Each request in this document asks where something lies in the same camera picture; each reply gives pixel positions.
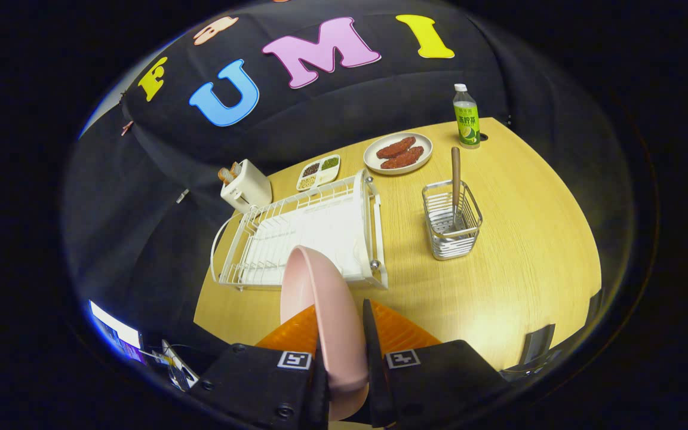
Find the pink plate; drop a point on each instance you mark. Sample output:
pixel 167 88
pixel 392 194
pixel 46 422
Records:
pixel 332 322

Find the green label drink bottle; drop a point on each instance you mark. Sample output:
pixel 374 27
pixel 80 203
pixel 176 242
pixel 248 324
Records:
pixel 466 122

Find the lit computer screen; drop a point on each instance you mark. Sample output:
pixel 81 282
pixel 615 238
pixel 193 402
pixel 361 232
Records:
pixel 114 331

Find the toast slice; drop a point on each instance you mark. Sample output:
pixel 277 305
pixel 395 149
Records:
pixel 236 168
pixel 226 175

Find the small pink clip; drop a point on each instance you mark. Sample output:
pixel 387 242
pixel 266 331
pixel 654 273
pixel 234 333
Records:
pixel 126 127

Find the black backdrop cloth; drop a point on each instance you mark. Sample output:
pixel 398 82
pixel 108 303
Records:
pixel 350 95

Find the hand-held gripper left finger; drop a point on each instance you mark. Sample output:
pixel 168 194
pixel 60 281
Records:
pixel 260 382

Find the black chair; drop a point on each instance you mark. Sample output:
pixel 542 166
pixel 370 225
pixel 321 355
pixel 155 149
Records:
pixel 595 306
pixel 538 345

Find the white dish rack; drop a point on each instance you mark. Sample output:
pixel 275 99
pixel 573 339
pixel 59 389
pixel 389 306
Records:
pixel 320 230

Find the cream oval dish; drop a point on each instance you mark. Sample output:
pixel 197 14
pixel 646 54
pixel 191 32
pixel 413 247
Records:
pixel 374 161

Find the white compartment tray with grains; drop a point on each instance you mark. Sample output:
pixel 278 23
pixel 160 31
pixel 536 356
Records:
pixel 318 172

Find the small white tag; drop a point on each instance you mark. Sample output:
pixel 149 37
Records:
pixel 183 196

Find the cream toaster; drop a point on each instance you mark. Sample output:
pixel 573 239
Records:
pixel 251 191

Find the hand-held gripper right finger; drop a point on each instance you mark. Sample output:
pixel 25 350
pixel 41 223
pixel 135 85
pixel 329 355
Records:
pixel 374 358

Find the red-brown sausage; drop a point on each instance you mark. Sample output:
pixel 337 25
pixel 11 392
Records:
pixel 396 147
pixel 405 159

